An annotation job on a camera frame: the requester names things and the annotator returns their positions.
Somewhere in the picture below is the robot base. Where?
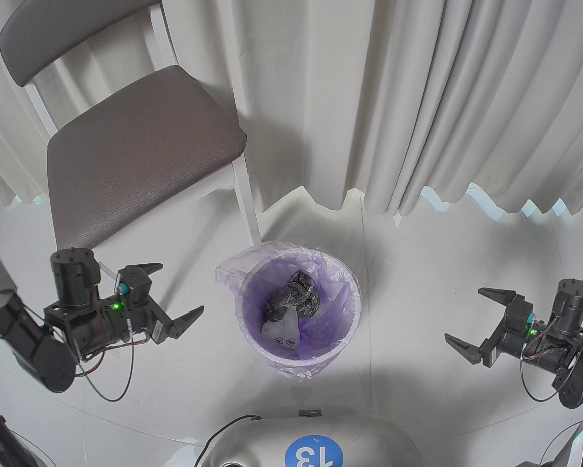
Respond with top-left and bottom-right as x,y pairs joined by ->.
172,403 -> 421,467

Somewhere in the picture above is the white chair with grey seat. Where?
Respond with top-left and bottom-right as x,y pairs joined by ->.
0,0 -> 263,286

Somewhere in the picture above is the clear printed wrapper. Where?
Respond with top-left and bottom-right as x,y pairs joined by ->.
261,307 -> 302,352

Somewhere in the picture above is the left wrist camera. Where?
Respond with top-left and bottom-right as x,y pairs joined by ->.
115,267 -> 154,310

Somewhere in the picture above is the purple plastic bag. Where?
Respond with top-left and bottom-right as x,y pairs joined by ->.
215,241 -> 363,383

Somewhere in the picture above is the white curtain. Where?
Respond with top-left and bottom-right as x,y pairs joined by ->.
0,0 -> 583,223

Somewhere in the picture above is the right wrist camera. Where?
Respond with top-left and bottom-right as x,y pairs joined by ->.
504,294 -> 534,335

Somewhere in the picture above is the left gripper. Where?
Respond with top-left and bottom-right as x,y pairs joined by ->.
77,262 -> 205,356

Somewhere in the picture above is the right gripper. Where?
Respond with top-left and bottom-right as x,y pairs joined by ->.
444,287 -> 560,374

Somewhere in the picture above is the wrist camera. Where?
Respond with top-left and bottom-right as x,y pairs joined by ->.
115,267 -> 154,310
504,294 -> 534,335

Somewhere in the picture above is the white trash bin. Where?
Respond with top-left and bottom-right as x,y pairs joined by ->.
238,256 -> 362,376

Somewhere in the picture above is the crumpled black plastic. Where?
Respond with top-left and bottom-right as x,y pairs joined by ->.
263,269 -> 320,324

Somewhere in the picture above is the black cable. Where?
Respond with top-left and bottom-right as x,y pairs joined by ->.
539,420 -> 583,467
80,339 -> 135,402
520,355 -> 562,402
194,413 -> 263,467

